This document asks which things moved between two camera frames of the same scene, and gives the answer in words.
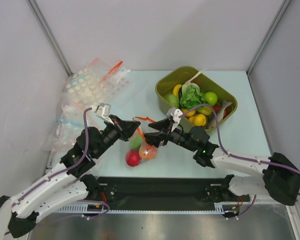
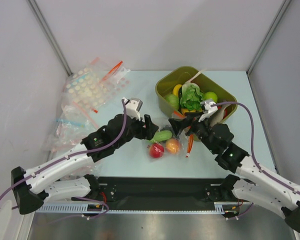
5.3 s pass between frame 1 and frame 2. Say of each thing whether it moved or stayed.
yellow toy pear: stayed
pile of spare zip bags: stayed
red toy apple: moved
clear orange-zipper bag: moved
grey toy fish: stayed
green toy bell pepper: stayed
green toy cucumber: moved
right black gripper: moved
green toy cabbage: stayed
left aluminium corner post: stayed
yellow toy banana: stayed
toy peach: moved
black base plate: stayed
